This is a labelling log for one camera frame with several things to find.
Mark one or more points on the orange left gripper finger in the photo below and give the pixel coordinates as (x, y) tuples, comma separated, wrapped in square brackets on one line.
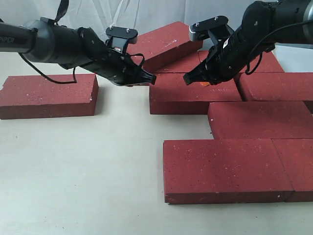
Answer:
[(144, 78)]

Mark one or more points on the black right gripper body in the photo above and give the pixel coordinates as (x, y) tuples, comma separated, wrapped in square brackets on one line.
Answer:
[(243, 45)]

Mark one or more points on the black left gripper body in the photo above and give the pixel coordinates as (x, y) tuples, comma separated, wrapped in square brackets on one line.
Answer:
[(107, 62)]

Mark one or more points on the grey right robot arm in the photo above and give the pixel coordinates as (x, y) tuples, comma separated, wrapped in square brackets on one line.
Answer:
[(292, 23)]

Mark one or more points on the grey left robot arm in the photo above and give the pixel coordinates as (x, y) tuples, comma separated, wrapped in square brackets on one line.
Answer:
[(44, 41)]

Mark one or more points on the red brick back row left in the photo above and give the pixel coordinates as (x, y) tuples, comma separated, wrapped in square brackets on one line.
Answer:
[(184, 64)]

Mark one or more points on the red brick row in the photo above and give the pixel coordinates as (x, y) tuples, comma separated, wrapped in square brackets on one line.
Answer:
[(260, 120), (184, 64), (269, 62)]

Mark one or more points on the red brick back row right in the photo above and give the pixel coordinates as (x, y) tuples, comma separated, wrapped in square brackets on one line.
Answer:
[(269, 62)]

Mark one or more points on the red brick middle row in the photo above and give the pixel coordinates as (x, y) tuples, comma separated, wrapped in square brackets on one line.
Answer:
[(260, 120)]

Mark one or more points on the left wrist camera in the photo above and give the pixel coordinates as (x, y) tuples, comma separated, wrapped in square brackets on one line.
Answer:
[(119, 38)]

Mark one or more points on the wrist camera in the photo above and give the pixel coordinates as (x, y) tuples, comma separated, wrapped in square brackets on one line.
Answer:
[(216, 29), (119, 38)]

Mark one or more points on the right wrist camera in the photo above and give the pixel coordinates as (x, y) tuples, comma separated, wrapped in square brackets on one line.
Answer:
[(216, 29)]

